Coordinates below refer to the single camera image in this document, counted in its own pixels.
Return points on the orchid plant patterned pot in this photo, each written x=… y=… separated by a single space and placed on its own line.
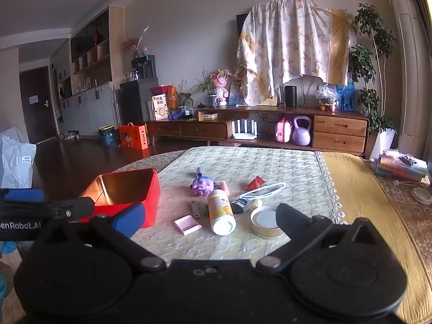
x=211 y=98

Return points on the red foil packet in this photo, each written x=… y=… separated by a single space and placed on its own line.
x=255 y=183

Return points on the purple kettlebell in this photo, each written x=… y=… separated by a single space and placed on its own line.
x=301 y=135

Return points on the teal bucket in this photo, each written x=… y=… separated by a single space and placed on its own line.
x=108 y=136

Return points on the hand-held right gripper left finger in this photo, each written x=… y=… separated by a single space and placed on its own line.
x=130 y=219

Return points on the purple animal toy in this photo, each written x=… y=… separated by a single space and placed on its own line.
x=201 y=187

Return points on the black mini fridge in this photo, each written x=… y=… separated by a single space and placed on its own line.
x=135 y=101

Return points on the red flat box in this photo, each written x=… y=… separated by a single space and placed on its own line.
x=160 y=90

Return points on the white cardboard box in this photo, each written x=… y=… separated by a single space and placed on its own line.
x=207 y=115

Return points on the orange carton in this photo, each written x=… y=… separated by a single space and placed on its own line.
x=172 y=97

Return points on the wooden stand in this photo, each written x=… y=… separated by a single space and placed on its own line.
x=271 y=100

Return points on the beige arched board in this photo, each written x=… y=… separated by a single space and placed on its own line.
x=308 y=89

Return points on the pink doll figure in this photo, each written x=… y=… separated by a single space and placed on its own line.
x=221 y=87

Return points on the blue toy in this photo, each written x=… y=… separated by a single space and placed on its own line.
x=174 y=116

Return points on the metal pole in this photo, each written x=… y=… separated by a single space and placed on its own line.
x=116 y=108

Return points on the clear plastic bag of fruit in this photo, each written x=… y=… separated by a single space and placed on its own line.
x=327 y=98

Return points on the floral patterned sheet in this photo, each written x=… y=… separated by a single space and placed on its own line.
x=290 y=40

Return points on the white standing air conditioner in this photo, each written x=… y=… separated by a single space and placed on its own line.
x=408 y=74

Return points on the black white tube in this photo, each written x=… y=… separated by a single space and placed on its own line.
x=240 y=206

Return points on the potted tree white planter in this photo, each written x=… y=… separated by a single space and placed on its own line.
x=371 y=57

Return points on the grey metal strip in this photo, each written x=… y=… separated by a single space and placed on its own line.
x=195 y=209

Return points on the red tin box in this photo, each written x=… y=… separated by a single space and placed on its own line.
x=152 y=202

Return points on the black cylinder speaker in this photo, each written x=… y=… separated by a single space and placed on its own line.
x=290 y=96

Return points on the white plastic bag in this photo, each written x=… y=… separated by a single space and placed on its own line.
x=17 y=162

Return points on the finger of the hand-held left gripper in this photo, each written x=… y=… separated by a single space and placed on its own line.
x=50 y=211
x=25 y=195

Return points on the pink bottle green cap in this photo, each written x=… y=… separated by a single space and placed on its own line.
x=223 y=188

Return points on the white round lid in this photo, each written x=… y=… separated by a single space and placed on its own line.
x=422 y=195

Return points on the pair of shoes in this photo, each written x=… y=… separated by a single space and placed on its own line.
x=69 y=135

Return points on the purple hexagonal tube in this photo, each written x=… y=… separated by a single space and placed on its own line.
x=198 y=172

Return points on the blue picture card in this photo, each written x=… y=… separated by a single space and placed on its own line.
x=235 y=94

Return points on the wooden media cabinet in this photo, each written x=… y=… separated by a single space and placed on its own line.
x=337 y=126

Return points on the dark brown door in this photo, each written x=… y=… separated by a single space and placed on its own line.
x=37 y=104

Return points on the small cartoon figurine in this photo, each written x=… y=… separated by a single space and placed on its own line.
x=145 y=50

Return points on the green chess pawn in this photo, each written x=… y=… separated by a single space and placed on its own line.
x=204 y=211

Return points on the cream cereal bag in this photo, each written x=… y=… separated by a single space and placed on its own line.
x=160 y=108

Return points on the pink flat box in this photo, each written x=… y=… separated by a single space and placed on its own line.
x=233 y=143

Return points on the small green potted plant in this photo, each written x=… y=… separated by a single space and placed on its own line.
x=184 y=98

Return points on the white router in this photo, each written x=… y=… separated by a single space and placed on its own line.
x=245 y=131

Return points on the small cream round piece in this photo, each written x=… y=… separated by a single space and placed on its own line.
x=258 y=204

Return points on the vase with dried flowers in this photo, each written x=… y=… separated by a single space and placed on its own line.
x=135 y=52

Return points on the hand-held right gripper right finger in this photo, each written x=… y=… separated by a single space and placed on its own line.
x=287 y=219

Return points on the black coffee machine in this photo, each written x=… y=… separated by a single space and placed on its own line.
x=146 y=67

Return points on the pink toy suitcase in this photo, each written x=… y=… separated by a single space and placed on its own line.
x=283 y=131

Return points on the stack of books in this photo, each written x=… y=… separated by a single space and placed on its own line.
x=398 y=167

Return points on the white yellow label bottle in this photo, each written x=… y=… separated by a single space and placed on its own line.
x=221 y=209

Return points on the brown patterned tablecloth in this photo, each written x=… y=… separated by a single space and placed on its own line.
x=413 y=233

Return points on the grey wooden wall cabinet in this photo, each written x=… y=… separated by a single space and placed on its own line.
x=91 y=108

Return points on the black television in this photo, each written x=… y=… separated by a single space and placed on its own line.
x=241 y=27

